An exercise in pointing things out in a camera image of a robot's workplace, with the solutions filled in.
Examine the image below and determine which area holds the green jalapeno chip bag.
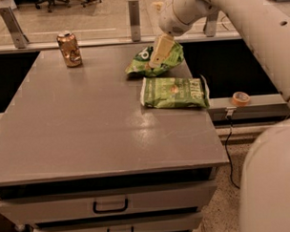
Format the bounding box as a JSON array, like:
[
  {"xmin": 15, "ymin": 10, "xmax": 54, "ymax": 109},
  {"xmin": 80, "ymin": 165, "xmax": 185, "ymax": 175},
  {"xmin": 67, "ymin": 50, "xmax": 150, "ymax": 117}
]
[{"xmin": 139, "ymin": 77, "xmax": 210, "ymax": 109}]

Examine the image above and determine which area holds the grey drawer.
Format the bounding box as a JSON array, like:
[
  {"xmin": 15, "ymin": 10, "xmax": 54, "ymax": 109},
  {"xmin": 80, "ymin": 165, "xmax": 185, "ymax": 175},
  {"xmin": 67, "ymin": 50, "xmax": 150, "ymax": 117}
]
[
  {"xmin": 33, "ymin": 213, "xmax": 202, "ymax": 232},
  {"xmin": 0, "ymin": 180, "xmax": 217, "ymax": 224}
]

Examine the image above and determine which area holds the metal glass bracket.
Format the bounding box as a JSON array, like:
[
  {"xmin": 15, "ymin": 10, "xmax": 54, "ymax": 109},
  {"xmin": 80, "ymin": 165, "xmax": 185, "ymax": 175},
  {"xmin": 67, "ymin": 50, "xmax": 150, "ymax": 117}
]
[
  {"xmin": 203, "ymin": 11, "xmax": 218, "ymax": 37},
  {"xmin": 129, "ymin": 1, "xmax": 140, "ymax": 42},
  {"xmin": 0, "ymin": 7, "xmax": 29, "ymax": 49}
]

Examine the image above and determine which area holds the gold soda can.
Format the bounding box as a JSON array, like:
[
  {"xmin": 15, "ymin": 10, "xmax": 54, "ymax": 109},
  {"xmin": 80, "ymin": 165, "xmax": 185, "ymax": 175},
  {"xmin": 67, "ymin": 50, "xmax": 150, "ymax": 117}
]
[{"xmin": 56, "ymin": 31, "xmax": 82, "ymax": 67}]

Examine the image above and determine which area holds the black floor cable behind glass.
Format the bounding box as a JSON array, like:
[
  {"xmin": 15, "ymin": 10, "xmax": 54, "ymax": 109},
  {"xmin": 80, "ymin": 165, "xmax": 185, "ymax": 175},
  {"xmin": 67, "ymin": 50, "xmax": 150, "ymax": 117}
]
[{"xmin": 218, "ymin": 14, "xmax": 230, "ymax": 33}]

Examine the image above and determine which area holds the black office chair base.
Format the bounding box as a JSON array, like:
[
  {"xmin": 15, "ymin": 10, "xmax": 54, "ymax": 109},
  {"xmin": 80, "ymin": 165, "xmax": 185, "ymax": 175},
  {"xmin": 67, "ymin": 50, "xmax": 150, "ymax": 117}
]
[{"xmin": 34, "ymin": 0, "xmax": 102, "ymax": 12}]

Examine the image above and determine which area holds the green rice chip bag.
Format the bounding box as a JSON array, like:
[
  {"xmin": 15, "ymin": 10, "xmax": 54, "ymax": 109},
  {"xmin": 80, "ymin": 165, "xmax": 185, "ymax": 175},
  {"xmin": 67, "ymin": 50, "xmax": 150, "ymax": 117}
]
[{"xmin": 125, "ymin": 42, "xmax": 184, "ymax": 78}]

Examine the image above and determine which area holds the upper grey drawer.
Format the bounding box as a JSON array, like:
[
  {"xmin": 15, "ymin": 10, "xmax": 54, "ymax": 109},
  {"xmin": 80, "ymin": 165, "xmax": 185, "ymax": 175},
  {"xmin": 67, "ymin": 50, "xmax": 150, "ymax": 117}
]
[{"xmin": 0, "ymin": 180, "xmax": 217, "ymax": 224}]

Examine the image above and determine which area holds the right metal glass bracket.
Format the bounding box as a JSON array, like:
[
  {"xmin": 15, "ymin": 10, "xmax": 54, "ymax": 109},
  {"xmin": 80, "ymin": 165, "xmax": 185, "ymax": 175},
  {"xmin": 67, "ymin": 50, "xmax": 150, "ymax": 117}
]
[{"xmin": 203, "ymin": 11, "xmax": 218, "ymax": 37}]

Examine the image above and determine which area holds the left metal glass bracket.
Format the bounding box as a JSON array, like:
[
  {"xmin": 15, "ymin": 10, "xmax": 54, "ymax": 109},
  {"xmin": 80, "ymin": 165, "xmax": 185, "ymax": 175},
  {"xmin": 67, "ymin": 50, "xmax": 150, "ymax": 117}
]
[{"xmin": 0, "ymin": 7, "xmax": 29, "ymax": 49}]

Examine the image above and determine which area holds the black power cable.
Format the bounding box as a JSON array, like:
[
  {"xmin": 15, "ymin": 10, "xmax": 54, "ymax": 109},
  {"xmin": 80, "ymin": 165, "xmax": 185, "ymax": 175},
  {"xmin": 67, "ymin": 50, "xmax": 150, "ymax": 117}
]
[{"xmin": 222, "ymin": 115, "xmax": 241, "ymax": 191}]

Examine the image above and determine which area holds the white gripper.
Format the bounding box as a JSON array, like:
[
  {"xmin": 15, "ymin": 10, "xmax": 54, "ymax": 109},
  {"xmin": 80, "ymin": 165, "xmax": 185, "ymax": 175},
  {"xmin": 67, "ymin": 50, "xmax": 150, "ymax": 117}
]
[{"xmin": 149, "ymin": 0, "xmax": 194, "ymax": 68}]

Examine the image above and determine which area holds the middle metal glass bracket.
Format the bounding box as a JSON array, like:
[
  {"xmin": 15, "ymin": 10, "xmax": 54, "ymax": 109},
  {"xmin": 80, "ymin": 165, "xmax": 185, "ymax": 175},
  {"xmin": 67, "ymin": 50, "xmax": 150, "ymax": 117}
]
[{"xmin": 129, "ymin": 1, "xmax": 140, "ymax": 42}]

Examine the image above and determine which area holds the orange tape roll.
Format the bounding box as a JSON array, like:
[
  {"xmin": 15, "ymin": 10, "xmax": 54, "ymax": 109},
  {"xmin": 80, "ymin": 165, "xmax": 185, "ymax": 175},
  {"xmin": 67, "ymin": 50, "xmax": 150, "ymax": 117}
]
[{"xmin": 231, "ymin": 92, "xmax": 250, "ymax": 107}]

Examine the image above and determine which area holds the lower grey drawer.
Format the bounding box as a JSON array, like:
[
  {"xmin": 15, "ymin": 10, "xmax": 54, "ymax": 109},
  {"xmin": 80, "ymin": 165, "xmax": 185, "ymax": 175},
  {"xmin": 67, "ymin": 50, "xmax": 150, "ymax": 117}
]
[{"xmin": 33, "ymin": 213, "xmax": 202, "ymax": 232}]

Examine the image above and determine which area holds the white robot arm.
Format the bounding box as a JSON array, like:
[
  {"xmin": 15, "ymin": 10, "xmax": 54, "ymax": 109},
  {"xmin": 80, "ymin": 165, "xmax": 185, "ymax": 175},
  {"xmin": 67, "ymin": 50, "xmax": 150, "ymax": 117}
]
[{"xmin": 152, "ymin": 0, "xmax": 290, "ymax": 232}]

